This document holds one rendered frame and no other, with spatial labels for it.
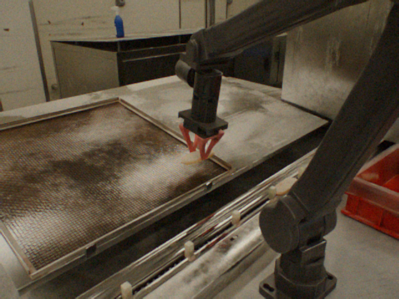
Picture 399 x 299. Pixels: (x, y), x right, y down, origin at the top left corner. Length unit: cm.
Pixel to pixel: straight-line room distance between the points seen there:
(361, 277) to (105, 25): 441
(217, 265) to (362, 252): 31
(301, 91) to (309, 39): 18
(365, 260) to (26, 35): 373
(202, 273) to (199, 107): 33
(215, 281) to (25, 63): 364
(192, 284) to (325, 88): 89
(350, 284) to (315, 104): 76
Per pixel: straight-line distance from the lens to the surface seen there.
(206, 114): 73
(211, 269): 62
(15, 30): 400
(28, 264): 64
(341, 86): 126
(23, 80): 406
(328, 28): 127
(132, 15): 502
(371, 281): 73
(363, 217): 86
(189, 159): 79
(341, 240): 80
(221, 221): 75
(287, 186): 88
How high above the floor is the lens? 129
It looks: 24 degrees down
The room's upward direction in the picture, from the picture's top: straight up
